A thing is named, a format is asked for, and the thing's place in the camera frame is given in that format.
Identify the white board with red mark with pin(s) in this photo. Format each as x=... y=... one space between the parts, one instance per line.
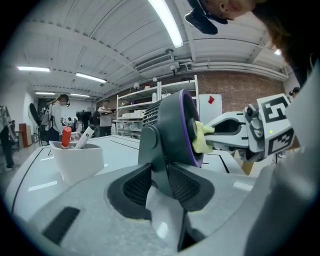
x=210 y=107

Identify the black head-mounted camera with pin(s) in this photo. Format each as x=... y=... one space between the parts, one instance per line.
x=202 y=20

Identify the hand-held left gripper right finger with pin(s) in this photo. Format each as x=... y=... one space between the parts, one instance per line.
x=225 y=207

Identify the white marker with black cap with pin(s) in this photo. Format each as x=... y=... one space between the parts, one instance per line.
x=85 y=137

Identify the grey purple fan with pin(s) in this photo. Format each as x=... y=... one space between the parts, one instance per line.
x=170 y=130

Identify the ceiling tube light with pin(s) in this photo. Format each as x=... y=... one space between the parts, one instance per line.
x=91 y=78
x=33 y=69
x=167 y=25

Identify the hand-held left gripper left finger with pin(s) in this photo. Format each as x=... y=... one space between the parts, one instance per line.
x=100 y=220

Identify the yellow wiping cloth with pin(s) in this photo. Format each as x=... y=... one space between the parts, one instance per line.
x=200 y=142

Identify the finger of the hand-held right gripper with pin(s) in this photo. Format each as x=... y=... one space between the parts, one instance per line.
x=225 y=143
x=225 y=117

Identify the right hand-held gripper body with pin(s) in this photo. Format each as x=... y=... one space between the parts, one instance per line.
x=272 y=125

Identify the ceiling air vent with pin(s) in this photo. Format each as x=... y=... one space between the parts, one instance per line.
x=155 y=62

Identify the person's face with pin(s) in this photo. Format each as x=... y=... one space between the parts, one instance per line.
x=235 y=7

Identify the white organizer tray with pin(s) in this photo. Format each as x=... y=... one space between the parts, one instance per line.
x=77 y=162

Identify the white shelf unit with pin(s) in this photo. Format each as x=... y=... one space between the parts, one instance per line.
x=155 y=105

